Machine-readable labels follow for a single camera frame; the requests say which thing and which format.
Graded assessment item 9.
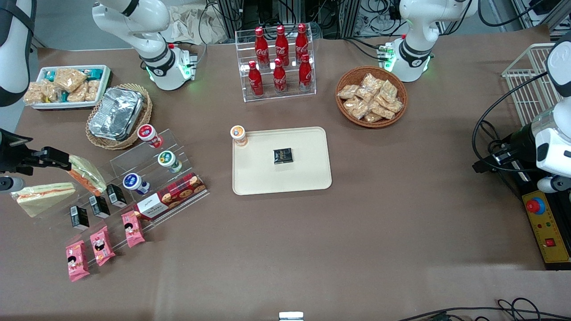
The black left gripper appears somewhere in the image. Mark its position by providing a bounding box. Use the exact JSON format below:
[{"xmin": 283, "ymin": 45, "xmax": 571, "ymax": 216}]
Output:
[{"xmin": 472, "ymin": 124, "xmax": 538, "ymax": 175}]

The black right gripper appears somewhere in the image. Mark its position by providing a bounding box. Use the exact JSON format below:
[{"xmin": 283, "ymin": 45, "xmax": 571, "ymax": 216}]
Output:
[{"xmin": 0, "ymin": 128, "xmax": 72, "ymax": 176}]

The triangle sandwich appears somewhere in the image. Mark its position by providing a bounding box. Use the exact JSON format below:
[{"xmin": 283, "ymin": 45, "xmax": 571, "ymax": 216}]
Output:
[
  {"xmin": 68, "ymin": 154, "xmax": 108, "ymax": 197},
  {"xmin": 11, "ymin": 182, "xmax": 77, "ymax": 218}
]

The white rectangular snack tray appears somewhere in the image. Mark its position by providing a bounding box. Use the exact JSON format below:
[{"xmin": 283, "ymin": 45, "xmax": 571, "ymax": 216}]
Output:
[{"xmin": 28, "ymin": 65, "xmax": 112, "ymax": 111}]

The beige plastic tray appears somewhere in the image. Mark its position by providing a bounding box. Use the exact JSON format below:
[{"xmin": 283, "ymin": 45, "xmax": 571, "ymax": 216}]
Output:
[{"xmin": 232, "ymin": 127, "xmax": 333, "ymax": 196}]

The small black carton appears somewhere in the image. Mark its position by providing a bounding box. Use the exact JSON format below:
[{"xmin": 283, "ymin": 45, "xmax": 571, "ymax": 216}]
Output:
[
  {"xmin": 70, "ymin": 206, "xmax": 90, "ymax": 230},
  {"xmin": 89, "ymin": 195, "xmax": 111, "ymax": 219},
  {"xmin": 106, "ymin": 184, "xmax": 128, "ymax": 208}
]

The clear acrylic stepped shelf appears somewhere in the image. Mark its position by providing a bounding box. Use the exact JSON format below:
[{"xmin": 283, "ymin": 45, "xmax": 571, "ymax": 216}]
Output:
[
  {"xmin": 29, "ymin": 178, "xmax": 149, "ymax": 271},
  {"xmin": 109, "ymin": 128, "xmax": 210, "ymax": 228}
]

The aluminium foil container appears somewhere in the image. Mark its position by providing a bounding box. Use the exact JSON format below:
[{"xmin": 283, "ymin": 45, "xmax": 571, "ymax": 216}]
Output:
[{"xmin": 89, "ymin": 87, "xmax": 144, "ymax": 142}]

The yellow emergency stop box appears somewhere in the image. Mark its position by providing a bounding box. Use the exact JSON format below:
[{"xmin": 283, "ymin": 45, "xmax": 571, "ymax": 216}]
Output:
[{"xmin": 522, "ymin": 189, "xmax": 571, "ymax": 271}]

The blue lid yogurt cup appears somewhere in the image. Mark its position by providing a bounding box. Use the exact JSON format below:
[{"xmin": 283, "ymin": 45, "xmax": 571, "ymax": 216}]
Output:
[{"xmin": 123, "ymin": 173, "xmax": 151, "ymax": 195}]

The pink snack pack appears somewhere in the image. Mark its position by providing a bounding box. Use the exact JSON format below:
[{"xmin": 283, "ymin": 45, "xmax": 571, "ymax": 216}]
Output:
[
  {"xmin": 121, "ymin": 210, "xmax": 146, "ymax": 248},
  {"xmin": 90, "ymin": 226, "xmax": 116, "ymax": 267},
  {"xmin": 66, "ymin": 240, "xmax": 91, "ymax": 282}
]

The red lid yogurt cup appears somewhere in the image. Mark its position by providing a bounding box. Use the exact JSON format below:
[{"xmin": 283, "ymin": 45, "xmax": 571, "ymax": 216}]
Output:
[{"xmin": 137, "ymin": 124, "xmax": 163, "ymax": 149}]

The oval wicker basket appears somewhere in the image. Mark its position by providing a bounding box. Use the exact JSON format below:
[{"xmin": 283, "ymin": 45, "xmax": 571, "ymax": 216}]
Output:
[{"xmin": 85, "ymin": 83, "xmax": 153, "ymax": 150}]

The green lid yogurt cup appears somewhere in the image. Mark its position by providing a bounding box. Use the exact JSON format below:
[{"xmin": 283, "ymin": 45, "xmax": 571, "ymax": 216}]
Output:
[{"xmin": 157, "ymin": 150, "xmax": 182, "ymax": 173}]

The red plaid cookie box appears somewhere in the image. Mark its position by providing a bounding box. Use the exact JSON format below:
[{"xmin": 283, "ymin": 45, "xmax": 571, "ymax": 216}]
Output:
[{"xmin": 134, "ymin": 173, "xmax": 207, "ymax": 221}]

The round brown wicker basket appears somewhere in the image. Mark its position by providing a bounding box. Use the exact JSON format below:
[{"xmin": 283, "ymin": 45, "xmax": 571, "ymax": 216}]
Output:
[{"xmin": 335, "ymin": 66, "xmax": 408, "ymax": 128}]

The orange lid yogurt cup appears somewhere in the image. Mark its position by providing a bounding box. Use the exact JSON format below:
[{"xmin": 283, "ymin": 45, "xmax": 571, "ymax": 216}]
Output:
[{"xmin": 230, "ymin": 125, "xmax": 248, "ymax": 147}]

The crumpled brown paper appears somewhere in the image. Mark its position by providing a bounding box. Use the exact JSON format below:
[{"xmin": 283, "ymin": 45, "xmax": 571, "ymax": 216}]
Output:
[{"xmin": 172, "ymin": 7, "xmax": 223, "ymax": 44}]

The red cola bottle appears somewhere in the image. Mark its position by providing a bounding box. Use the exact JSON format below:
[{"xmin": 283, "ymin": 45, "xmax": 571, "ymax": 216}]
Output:
[
  {"xmin": 275, "ymin": 25, "xmax": 290, "ymax": 66},
  {"xmin": 295, "ymin": 23, "xmax": 310, "ymax": 63},
  {"xmin": 254, "ymin": 27, "xmax": 269, "ymax": 68},
  {"xmin": 298, "ymin": 54, "xmax": 313, "ymax": 92},
  {"xmin": 248, "ymin": 61, "xmax": 264, "ymax": 97},
  {"xmin": 273, "ymin": 58, "xmax": 287, "ymax": 94}
]

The clear acrylic bottle rack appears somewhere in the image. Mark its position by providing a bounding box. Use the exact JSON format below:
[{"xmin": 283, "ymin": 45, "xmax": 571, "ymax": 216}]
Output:
[{"xmin": 235, "ymin": 28, "xmax": 316, "ymax": 103}]

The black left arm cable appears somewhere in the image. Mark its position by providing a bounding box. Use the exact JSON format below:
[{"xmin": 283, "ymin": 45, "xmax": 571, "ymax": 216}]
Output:
[{"xmin": 472, "ymin": 71, "xmax": 552, "ymax": 174}]

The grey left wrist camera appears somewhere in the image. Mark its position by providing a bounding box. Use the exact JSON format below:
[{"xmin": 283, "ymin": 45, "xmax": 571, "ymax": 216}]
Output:
[{"xmin": 537, "ymin": 176, "xmax": 571, "ymax": 193}]

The white wire basket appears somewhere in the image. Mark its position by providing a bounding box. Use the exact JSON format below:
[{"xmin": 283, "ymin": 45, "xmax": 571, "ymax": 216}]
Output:
[{"xmin": 502, "ymin": 43, "xmax": 563, "ymax": 128}]

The black floor cable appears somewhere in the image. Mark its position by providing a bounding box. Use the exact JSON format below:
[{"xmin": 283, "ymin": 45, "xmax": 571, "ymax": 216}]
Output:
[{"xmin": 397, "ymin": 298, "xmax": 571, "ymax": 321}]

